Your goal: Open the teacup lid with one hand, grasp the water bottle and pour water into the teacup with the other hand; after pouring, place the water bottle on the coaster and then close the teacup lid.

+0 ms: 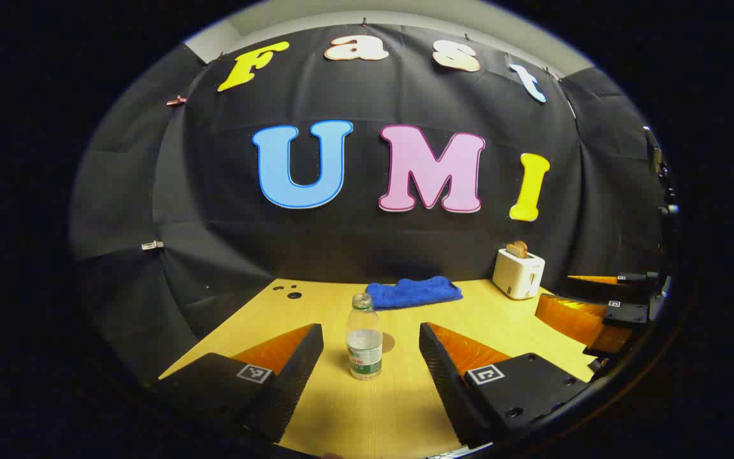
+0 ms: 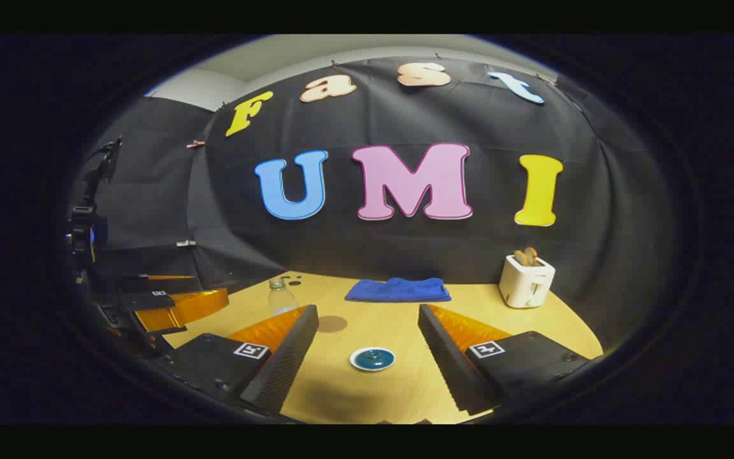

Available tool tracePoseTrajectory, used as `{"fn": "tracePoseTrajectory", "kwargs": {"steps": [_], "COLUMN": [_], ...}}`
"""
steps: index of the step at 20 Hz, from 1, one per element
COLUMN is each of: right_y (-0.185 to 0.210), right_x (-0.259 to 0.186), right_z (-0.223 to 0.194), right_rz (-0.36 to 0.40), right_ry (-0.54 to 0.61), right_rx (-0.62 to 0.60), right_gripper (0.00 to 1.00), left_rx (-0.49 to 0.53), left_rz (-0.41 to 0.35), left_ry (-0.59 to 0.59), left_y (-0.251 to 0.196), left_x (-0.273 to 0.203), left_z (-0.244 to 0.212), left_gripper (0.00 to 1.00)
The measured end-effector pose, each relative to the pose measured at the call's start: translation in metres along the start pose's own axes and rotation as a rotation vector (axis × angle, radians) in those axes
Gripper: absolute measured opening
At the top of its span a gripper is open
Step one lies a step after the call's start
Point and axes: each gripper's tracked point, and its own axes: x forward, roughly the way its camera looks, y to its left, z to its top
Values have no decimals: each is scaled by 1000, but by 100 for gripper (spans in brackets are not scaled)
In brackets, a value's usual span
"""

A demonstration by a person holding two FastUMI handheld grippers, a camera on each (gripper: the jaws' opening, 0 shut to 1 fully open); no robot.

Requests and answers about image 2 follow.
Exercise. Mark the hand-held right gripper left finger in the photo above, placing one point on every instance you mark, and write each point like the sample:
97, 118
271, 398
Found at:
290, 357

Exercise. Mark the clear plastic water bottle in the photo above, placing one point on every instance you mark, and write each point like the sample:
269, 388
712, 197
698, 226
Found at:
280, 298

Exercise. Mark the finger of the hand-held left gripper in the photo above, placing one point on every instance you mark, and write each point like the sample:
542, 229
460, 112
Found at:
163, 278
182, 307

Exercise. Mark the folded blue towel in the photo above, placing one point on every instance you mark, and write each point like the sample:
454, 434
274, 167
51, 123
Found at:
399, 290

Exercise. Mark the toasted bread slice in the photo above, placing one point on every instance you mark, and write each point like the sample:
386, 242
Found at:
520, 257
531, 255

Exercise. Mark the white toaster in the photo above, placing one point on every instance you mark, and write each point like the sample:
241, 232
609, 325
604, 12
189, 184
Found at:
525, 284

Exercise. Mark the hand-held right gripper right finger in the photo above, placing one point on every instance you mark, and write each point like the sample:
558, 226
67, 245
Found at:
446, 357

